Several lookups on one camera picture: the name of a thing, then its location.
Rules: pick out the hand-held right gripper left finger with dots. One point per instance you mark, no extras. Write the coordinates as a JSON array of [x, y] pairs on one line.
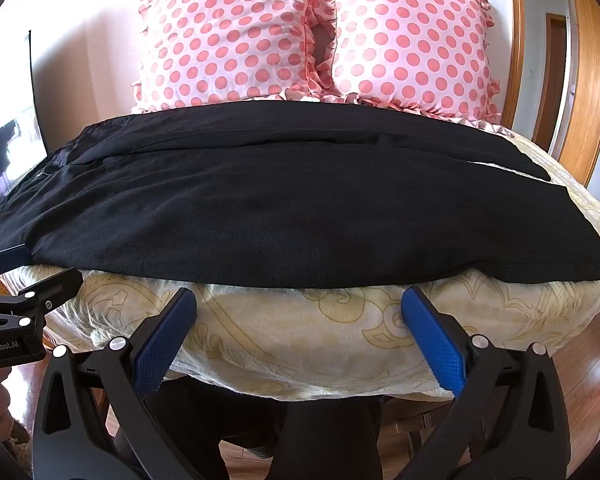
[[162, 347]]

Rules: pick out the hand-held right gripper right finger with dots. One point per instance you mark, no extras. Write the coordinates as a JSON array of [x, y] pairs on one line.
[[435, 347]]

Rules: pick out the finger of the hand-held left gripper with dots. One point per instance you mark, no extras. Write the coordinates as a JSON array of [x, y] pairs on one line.
[[40, 300], [11, 257]]

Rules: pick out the black pants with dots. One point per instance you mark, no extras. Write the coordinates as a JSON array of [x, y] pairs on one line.
[[280, 210]]

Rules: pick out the dark-framed window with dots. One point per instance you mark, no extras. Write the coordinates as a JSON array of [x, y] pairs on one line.
[[10, 130]]

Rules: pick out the yellow patterned bedspread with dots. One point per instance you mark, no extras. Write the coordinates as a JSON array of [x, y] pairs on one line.
[[305, 325]]

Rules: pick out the person's legs in dark trousers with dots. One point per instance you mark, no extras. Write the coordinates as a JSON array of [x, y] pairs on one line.
[[290, 440]]

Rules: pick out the dark brown door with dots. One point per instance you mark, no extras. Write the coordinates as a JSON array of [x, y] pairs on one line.
[[552, 80]]

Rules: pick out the pink polka dot pillow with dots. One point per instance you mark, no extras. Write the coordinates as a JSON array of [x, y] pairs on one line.
[[410, 45], [225, 35]]

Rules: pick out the wooden door panel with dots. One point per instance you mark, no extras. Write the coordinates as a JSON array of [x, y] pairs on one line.
[[587, 85]]

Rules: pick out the wooden bed frame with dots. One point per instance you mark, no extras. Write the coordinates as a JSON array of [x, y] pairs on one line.
[[415, 420]]

